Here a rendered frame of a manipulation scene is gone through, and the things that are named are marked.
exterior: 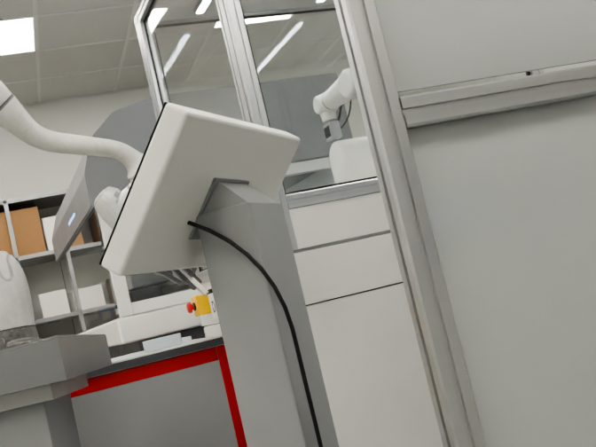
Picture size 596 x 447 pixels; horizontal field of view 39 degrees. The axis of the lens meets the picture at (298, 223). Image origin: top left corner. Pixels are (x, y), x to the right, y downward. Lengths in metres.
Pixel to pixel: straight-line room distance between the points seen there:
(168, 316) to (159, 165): 2.03
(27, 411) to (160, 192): 0.91
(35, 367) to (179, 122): 0.87
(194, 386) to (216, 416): 0.12
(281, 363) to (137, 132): 2.11
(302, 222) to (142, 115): 1.51
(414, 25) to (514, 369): 0.46
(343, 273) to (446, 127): 1.15
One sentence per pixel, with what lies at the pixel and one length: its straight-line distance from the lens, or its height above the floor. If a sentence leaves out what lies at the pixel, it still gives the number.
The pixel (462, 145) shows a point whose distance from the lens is 1.10.
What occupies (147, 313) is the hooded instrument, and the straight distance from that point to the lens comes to 3.42.
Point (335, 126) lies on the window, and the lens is 2.29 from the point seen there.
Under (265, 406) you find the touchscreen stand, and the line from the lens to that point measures 1.58.
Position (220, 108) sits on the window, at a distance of 2.50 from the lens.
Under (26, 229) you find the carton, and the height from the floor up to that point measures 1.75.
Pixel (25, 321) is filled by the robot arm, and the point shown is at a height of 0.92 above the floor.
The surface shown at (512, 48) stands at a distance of 1.18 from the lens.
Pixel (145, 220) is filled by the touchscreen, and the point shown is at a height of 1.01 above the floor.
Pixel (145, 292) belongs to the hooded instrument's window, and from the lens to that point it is 3.44.
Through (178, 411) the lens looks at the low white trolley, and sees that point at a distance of 2.73.
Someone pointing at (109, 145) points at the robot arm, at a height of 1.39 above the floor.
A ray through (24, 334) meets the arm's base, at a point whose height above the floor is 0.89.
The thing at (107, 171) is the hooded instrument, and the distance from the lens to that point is 3.47.
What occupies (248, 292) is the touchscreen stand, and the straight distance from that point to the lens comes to 1.56.
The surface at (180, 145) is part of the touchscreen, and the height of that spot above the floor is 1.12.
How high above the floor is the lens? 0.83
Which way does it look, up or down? 5 degrees up
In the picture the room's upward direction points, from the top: 13 degrees counter-clockwise
